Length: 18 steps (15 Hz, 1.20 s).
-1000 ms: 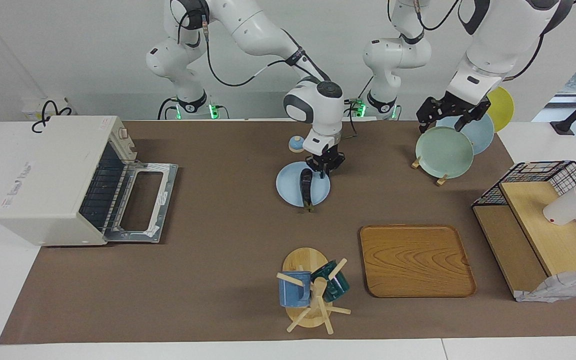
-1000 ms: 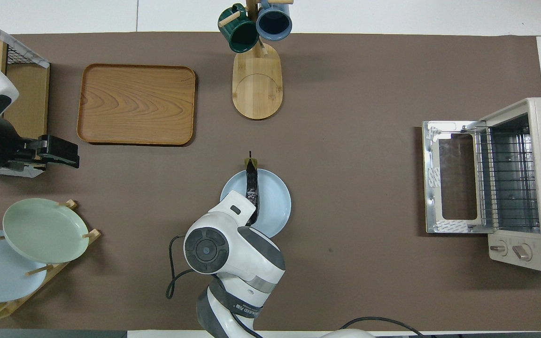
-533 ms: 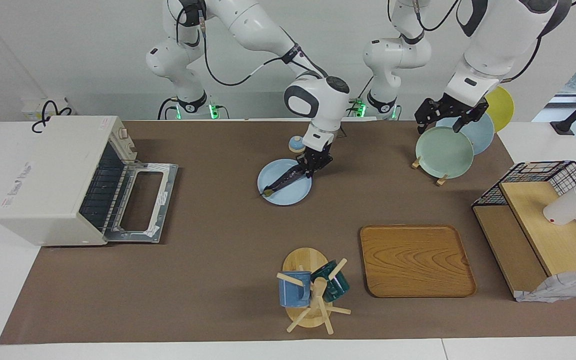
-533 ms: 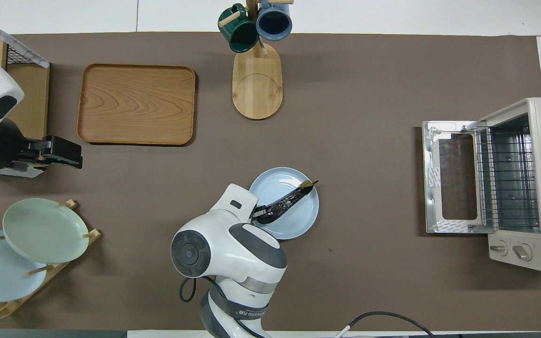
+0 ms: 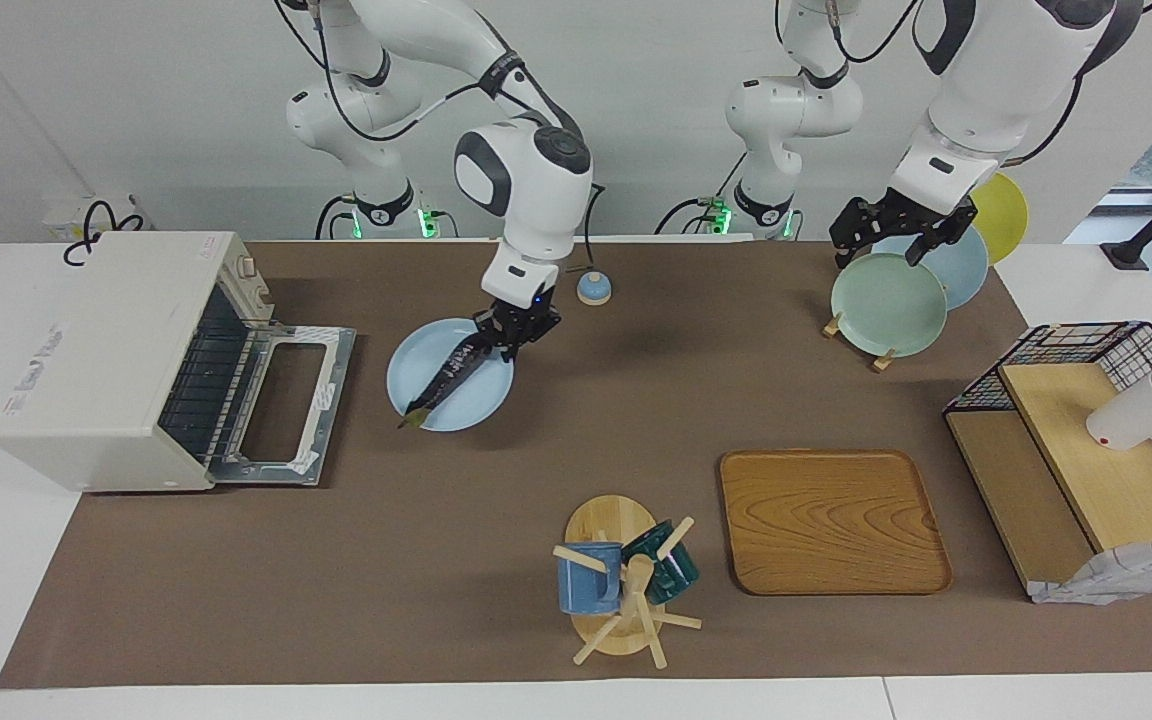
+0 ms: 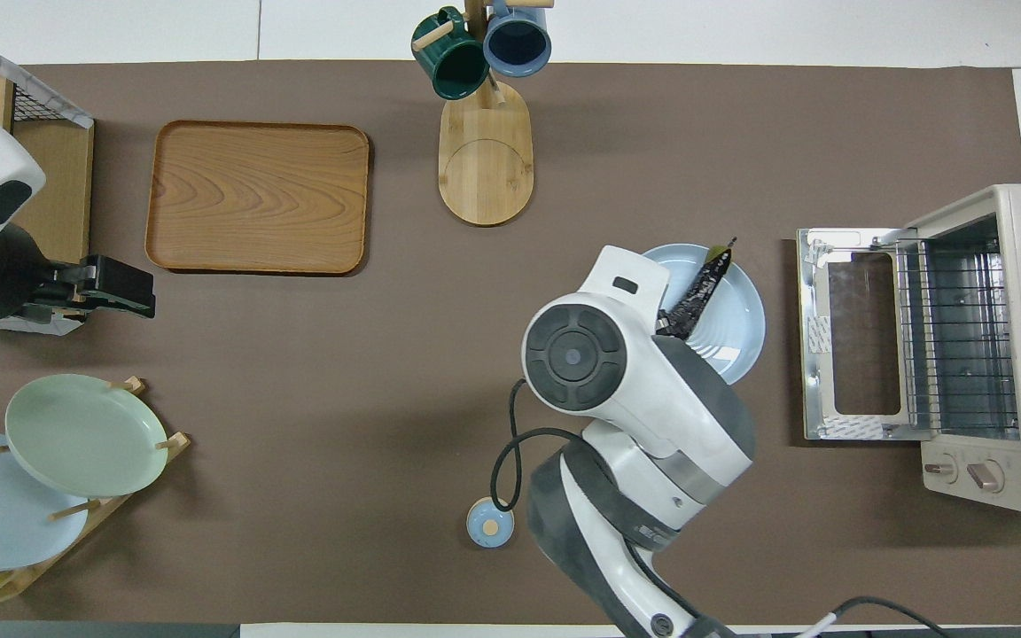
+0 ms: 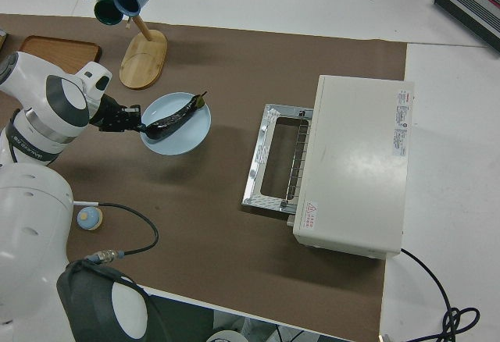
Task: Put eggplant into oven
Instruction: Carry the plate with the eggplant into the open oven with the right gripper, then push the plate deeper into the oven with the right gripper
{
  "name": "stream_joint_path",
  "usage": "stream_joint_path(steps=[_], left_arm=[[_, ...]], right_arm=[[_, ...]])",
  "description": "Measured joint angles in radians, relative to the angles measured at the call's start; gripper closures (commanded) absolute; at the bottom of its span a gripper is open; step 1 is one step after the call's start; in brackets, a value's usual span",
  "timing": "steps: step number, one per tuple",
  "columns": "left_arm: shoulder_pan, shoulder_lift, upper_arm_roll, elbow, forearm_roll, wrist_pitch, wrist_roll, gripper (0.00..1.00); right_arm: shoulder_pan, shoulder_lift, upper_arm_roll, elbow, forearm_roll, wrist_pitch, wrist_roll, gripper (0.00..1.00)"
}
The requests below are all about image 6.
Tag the dark purple eggplant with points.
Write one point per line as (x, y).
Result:
(705, 283)

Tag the wooden shelf box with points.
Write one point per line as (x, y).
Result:
(58, 204)

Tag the wooden mug tree stand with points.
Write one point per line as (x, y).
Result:
(486, 168)

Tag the blue ceramic mug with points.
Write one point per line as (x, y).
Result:
(517, 44)

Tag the brown table mat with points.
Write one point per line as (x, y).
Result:
(342, 399)

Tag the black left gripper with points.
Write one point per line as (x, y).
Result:
(116, 283)

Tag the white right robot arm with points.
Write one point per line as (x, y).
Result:
(635, 381)

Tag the wooden plate rack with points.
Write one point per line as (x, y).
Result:
(134, 478)

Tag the glass oven door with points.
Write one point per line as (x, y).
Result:
(865, 337)

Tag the pale green plate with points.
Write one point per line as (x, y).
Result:
(85, 434)

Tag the wooden serving tray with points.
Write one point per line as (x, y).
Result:
(253, 195)

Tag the dark green ceramic mug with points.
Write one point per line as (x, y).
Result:
(450, 62)

